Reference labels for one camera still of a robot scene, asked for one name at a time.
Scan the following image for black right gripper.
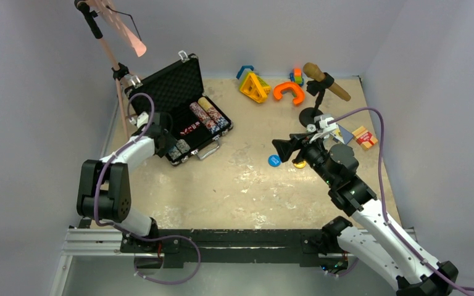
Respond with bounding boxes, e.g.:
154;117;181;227
272;129;336;186

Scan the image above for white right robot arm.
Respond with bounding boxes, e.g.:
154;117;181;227
272;134;459;295

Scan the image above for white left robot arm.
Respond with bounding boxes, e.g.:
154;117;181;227
77;112;177;252

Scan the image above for light blue chip stack in case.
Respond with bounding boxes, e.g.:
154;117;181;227
168;146;182;161

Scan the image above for blue small blind button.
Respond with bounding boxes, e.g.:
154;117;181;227
268;154;282;167

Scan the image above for grey chip stack front right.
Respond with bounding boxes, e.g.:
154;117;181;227
176;139;191;154

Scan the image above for red dice row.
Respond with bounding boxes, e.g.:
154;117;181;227
180;121;201;136

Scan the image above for yellow big blind button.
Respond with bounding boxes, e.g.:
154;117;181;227
293;161;307;169

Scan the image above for black poker chip case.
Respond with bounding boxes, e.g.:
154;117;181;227
125;51;233;166

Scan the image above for purple red blue chip row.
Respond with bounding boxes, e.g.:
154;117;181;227
189;102;220;134

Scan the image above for orange curved toy track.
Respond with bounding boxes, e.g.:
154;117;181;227
272;81;306;107

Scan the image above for blue playing card box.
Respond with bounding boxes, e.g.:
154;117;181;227
330;125;354;145

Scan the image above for yellow red blue chip row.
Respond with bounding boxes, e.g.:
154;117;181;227
197;97;230;128

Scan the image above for yellow triangular toy block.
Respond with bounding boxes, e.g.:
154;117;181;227
239;72;272;104

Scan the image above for blue orange toy blocks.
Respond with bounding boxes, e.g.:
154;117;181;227
289;68;304;86

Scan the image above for red playing card box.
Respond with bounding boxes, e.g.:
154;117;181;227
352;126;378;150

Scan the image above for brown wooden microphone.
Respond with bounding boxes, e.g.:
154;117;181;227
302;62;351;101

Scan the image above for blue angled toy piece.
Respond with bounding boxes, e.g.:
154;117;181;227
236;65;254;80

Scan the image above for pink tripod stand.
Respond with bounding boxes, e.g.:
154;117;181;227
73;0;147;139

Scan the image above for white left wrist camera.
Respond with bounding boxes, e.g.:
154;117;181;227
128;112;149;129

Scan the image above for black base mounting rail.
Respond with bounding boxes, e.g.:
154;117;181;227
61;226;418;271

